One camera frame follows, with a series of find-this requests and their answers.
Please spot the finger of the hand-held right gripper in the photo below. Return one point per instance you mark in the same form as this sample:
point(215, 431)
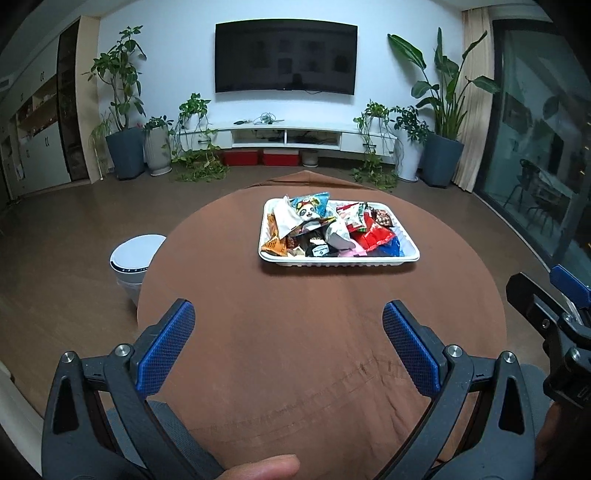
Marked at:
point(570, 282)
point(531, 297)

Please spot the bushy plant white pot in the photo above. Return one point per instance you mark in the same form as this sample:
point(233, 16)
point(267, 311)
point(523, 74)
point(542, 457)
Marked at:
point(408, 157)

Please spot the small plant ribbed white pot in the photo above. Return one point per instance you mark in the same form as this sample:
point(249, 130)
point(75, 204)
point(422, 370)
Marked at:
point(158, 150)

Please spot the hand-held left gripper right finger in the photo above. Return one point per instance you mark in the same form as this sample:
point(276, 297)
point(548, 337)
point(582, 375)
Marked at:
point(413, 350)

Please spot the blue snack packet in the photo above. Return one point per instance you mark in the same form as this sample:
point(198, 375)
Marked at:
point(388, 249)

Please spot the red snack packet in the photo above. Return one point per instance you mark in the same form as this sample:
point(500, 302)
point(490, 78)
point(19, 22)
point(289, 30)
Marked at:
point(374, 235)

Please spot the black snack packet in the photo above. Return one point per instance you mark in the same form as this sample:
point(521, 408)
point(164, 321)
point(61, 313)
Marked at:
point(316, 247)

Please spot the white plastic tray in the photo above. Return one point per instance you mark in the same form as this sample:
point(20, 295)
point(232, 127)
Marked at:
point(406, 251)

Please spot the large-leaf plant dark pot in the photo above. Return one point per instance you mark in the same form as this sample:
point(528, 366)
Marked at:
point(443, 159)

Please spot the white wall cabinet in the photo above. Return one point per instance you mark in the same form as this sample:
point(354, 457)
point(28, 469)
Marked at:
point(46, 152)

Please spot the dark outdoor chair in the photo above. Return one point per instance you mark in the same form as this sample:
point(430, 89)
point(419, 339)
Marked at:
point(526, 180)

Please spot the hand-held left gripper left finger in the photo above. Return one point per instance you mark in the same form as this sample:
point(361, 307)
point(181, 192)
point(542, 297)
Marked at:
point(164, 350)

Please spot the sprawling vine plant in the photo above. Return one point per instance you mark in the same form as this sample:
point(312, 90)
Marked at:
point(203, 166)

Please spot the tall plant blue-grey pot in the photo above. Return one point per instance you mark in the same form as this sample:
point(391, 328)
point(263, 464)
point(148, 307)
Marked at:
point(125, 154)

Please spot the green snack packet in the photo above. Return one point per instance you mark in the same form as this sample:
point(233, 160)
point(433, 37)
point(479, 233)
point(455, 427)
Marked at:
point(351, 214)

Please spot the round white floor appliance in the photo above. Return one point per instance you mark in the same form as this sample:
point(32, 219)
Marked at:
point(134, 258)

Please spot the orange snack packet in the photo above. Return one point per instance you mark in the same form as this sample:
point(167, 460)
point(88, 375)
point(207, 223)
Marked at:
point(274, 244)

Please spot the beige curtain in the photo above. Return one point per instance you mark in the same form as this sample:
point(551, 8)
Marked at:
point(475, 106)

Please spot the wall-mounted black television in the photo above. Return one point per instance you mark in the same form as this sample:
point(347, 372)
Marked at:
point(286, 55)

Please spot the glass sliding door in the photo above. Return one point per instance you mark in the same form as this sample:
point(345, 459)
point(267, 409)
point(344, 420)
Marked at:
point(531, 115)

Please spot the pink snack packet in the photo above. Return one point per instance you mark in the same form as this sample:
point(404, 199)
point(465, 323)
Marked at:
point(353, 251)

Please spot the trailing plant on console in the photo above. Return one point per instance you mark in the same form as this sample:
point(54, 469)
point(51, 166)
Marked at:
point(371, 110)

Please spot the long white snack packet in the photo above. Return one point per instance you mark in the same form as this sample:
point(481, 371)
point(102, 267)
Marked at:
point(286, 217)
point(339, 233)

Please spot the person's left hand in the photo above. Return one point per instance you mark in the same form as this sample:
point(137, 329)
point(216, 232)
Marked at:
point(263, 468)

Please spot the panda print snack packet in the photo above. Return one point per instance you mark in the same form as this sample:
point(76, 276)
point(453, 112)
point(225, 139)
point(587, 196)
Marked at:
point(309, 207)

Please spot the white television console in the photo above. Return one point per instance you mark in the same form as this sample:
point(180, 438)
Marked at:
point(323, 129)

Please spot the small empty plant pot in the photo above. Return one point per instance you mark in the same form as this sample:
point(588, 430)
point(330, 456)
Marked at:
point(310, 158)

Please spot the brown red-label snack packet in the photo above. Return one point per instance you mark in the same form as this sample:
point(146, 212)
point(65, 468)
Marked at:
point(382, 217)

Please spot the person's grey trousers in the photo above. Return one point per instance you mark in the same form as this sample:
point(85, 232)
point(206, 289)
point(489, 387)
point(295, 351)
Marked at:
point(161, 415)

